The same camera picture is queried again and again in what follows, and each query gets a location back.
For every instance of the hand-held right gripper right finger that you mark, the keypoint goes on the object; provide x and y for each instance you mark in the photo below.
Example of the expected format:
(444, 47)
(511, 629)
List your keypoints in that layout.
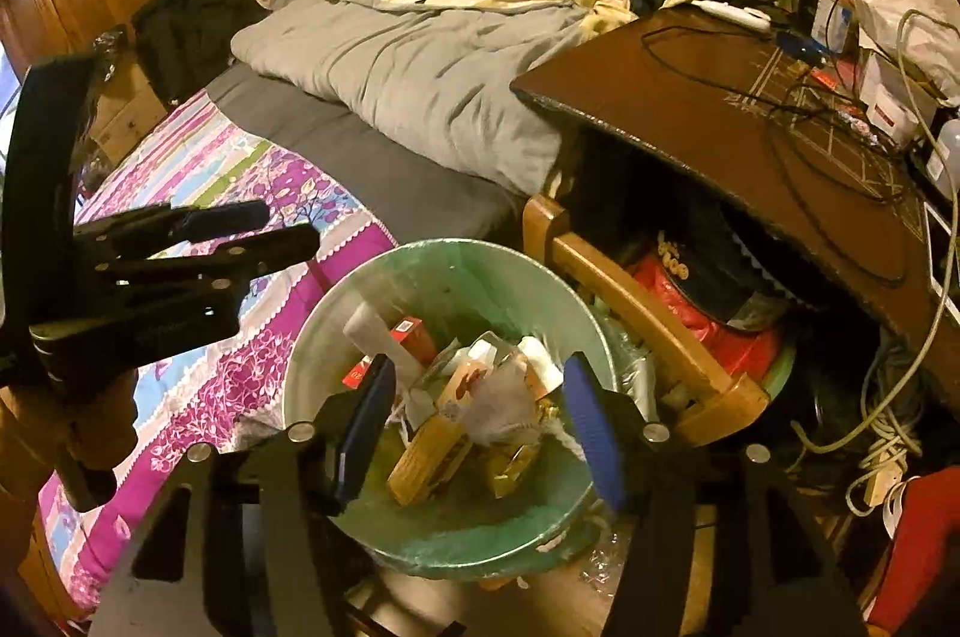
(592, 427)

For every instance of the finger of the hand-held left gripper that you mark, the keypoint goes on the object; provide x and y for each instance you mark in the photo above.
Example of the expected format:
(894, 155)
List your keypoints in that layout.
(277, 247)
(225, 218)

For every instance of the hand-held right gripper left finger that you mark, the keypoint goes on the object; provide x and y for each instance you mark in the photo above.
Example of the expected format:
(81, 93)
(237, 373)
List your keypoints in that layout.
(367, 427)

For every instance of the red cigarette box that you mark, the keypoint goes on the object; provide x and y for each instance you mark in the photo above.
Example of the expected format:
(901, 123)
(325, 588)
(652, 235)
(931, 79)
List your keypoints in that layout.
(356, 374)

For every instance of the tan cardboard carton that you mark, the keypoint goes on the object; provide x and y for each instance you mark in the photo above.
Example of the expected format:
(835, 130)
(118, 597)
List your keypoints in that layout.
(424, 464)

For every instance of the gold foil wrapper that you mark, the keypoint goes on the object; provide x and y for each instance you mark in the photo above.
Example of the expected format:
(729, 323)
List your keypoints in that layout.
(514, 463)

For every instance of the white tissue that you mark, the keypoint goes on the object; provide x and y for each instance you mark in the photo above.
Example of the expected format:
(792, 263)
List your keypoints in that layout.
(540, 358)

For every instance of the red white small carton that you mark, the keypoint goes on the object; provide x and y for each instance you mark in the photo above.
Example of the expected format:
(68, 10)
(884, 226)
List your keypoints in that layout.
(416, 338)

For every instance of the white orange carton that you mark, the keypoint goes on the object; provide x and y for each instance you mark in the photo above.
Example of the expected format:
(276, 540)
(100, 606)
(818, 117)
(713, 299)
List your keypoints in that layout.
(469, 376)

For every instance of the green trash bin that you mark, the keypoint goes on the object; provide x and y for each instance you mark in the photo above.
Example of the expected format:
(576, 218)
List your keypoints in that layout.
(450, 277)

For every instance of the person's left hand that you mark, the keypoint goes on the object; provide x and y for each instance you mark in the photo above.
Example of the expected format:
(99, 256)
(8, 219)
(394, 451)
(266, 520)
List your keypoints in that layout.
(105, 416)

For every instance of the floral striped bedsheet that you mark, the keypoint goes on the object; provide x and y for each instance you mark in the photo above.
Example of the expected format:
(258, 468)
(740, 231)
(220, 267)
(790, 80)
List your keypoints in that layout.
(225, 172)

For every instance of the dark grey mattress sheet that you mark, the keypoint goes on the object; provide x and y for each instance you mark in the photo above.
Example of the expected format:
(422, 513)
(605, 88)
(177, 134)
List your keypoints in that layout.
(360, 172)

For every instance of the wooden chair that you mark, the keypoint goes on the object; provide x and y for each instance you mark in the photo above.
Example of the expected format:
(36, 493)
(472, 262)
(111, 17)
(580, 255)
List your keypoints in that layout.
(637, 322)

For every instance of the clear plastic bag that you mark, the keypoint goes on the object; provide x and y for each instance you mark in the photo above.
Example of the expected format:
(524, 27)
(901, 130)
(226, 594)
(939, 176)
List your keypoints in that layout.
(615, 554)

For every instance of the red plastic bag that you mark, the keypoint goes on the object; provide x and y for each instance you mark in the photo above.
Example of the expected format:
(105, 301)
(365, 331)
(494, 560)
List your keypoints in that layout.
(697, 325)

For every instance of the small cardboard box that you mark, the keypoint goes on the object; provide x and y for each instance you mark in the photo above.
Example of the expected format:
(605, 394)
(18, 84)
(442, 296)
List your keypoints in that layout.
(126, 98)

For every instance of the black bag gold print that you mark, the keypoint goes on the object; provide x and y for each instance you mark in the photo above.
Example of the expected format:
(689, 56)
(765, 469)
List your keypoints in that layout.
(697, 269)

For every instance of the pile of dark clothes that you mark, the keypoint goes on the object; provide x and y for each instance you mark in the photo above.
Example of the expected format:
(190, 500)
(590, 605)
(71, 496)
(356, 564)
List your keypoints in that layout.
(187, 29)

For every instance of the black plastic bag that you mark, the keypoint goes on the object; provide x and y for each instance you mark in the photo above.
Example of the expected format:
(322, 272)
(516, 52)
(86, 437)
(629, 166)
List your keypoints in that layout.
(106, 48)

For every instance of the grey quilt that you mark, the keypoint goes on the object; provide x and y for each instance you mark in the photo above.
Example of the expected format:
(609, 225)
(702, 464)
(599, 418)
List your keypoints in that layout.
(420, 74)

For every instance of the beige power strip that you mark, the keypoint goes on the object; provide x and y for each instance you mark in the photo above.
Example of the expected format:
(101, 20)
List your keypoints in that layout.
(881, 485)

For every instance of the dark brown desk board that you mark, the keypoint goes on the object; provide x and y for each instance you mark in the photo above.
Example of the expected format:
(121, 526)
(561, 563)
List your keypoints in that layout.
(712, 104)

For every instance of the red cloth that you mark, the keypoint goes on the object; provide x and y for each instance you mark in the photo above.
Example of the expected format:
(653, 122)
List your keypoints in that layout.
(922, 547)

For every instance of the white edged tablet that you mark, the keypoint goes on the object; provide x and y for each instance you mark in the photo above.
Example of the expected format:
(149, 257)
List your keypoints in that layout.
(941, 247)

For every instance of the blue small object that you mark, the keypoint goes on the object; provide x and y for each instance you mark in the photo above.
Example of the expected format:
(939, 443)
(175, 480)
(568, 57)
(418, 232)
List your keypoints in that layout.
(799, 45)

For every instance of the white box red label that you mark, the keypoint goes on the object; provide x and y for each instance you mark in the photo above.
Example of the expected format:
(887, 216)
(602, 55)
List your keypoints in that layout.
(889, 108)

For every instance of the white remote control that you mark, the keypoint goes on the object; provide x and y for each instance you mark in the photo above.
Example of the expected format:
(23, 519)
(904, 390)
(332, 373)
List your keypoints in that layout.
(731, 12)

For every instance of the white plastic bottle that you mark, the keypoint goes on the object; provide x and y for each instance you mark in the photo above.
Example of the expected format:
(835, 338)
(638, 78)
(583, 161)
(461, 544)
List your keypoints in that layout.
(946, 151)

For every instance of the white plastic bag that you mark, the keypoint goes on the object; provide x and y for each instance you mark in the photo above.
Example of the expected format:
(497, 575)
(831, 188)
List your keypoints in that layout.
(892, 14)

